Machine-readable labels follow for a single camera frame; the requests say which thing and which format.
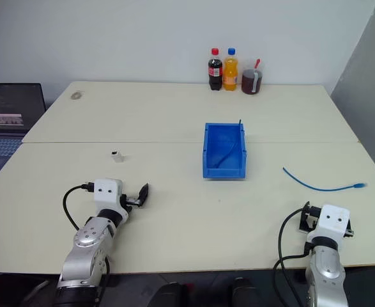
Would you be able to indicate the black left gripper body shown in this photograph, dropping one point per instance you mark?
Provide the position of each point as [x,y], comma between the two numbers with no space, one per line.
[130,201]

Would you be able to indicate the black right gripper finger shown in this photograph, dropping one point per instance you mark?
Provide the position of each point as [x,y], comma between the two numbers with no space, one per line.
[304,224]

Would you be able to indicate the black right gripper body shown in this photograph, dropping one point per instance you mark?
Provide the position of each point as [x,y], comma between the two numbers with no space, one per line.
[350,231]

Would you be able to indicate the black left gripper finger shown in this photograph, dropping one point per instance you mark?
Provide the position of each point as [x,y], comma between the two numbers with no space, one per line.
[144,192]

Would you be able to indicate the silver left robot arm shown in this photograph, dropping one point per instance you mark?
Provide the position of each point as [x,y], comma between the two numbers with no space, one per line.
[89,243]

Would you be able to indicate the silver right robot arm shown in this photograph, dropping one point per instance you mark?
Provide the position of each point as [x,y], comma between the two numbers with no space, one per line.
[326,272]

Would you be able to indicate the small white connector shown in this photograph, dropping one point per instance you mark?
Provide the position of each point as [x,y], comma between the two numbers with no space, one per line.
[117,156]

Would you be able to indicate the blue plastic storage bin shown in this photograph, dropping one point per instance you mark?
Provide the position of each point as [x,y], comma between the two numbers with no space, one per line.
[224,150]

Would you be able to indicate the cola bottle with red cap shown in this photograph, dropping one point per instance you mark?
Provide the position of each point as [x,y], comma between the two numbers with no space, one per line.
[215,72]

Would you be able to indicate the orange soda bottle, blue cap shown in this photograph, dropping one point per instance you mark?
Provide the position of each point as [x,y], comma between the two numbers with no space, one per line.
[230,72]

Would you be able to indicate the dark laptop computer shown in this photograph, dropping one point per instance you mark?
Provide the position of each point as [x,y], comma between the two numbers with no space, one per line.
[6,118]

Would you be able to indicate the clear jar of dark liquid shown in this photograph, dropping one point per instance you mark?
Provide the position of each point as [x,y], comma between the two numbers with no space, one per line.
[251,81]

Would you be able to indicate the red spoon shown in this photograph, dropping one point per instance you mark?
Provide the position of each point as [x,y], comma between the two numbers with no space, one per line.
[257,62]

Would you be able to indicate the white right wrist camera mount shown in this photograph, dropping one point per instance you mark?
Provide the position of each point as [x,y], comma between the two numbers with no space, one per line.
[333,221]

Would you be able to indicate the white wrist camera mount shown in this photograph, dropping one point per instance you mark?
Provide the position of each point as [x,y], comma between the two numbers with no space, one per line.
[333,221]
[108,191]

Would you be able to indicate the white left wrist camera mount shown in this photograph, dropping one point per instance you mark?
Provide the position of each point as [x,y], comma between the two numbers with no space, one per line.
[108,191]

